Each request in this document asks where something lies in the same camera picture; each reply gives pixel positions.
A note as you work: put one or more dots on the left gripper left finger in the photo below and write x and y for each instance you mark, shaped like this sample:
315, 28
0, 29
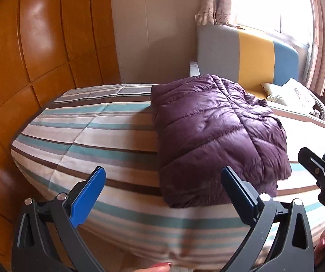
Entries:
33, 248

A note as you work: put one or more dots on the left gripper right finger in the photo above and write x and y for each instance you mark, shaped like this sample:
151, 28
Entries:
292, 248

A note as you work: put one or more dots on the purple quilted down jacket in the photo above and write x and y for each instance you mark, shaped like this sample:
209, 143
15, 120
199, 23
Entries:
205, 123

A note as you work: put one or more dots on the left hand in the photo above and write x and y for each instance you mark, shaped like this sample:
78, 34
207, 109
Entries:
157, 267

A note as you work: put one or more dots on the white printed pillow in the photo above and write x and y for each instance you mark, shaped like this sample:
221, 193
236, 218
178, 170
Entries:
296, 97

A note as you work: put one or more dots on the grey yellow blue headboard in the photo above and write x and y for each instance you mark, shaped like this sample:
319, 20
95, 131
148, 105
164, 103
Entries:
249, 58

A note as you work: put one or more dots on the striped bed cover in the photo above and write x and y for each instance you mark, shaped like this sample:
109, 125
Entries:
112, 126

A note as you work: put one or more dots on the pink patterned curtain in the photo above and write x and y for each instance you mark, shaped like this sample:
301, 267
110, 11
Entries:
301, 22

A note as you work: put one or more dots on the orange wooden wardrobe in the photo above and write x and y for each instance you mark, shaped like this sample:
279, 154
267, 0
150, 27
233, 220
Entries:
47, 47

